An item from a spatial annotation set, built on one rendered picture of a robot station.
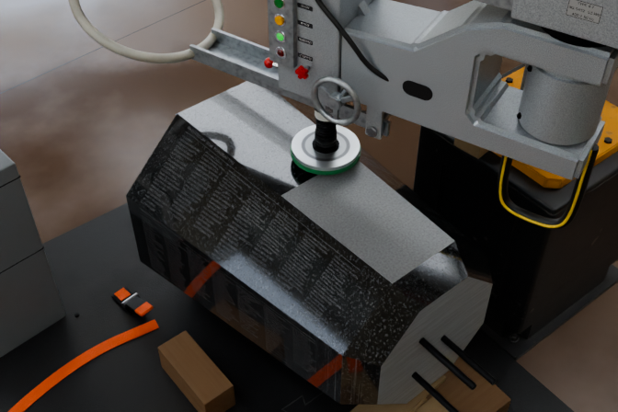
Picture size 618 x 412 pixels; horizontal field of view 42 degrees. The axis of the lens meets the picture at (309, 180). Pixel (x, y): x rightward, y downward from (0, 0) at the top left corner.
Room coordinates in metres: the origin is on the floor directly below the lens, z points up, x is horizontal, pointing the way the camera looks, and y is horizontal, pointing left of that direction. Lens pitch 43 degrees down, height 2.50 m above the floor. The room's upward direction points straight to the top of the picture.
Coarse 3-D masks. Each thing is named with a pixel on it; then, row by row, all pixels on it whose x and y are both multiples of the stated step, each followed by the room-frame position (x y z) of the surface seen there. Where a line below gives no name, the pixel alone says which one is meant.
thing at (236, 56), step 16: (224, 32) 2.17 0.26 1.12; (192, 48) 2.09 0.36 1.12; (224, 48) 2.15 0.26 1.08; (240, 48) 2.13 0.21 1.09; (256, 48) 2.10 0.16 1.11; (208, 64) 2.06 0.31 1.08; (224, 64) 2.03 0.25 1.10; (240, 64) 2.00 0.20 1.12; (256, 64) 2.06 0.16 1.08; (256, 80) 1.97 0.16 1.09; (272, 80) 1.93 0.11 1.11; (288, 96) 1.91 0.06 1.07; (352, 112) 1.79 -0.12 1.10; (384, 112) 1.80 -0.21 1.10; (368, 128) 1.73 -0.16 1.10; (384, 128) 1.74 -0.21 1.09
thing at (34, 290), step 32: (0, 160) 1.93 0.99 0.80; (0, 192) 1.87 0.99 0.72; (0, 224) 1.85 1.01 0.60; (32, 224) 1.91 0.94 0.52; (0, 256) 1.82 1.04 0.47; (32, 256) 1.89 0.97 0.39; (0, 288) 1.79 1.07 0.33; (32, 288) 1.86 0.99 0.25; (0, 320) 1.77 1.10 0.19; (32, 320) 1.84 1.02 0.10; (0, 352) 1.74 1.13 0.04
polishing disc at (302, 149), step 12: (300, 132) 1.97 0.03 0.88; (312, 132) 1.97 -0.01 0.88; (348, 132) 1.97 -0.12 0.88; (300, 144) 1.91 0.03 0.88; (348, 144) 1.91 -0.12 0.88; (300, 156) 1.85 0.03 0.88; (312, 156) 1.85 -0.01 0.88; (324, 156) 1.85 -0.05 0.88; (336, 156) 1.85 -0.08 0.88; (348, 156) 1.85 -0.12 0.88; (312, 168) 1.81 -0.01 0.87; (324, 168) 1.80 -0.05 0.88; (336, 168) 1.81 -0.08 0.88
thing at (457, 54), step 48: (384, 0) 1.91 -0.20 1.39; (384, 48) 1.70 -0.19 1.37; (432, 48) 1.64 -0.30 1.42; (480, 48) 1.58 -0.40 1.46; (528, 48) 1.52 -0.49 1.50; (576, 48) 1.47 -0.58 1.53; (384, 96) 1.70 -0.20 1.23; (432, 96) 1.63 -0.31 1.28; (480, 96) 1.63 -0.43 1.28; (480, 144) 1.55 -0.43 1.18; (528, 144) 1.49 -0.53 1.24; (576, 144) 1.48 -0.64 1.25
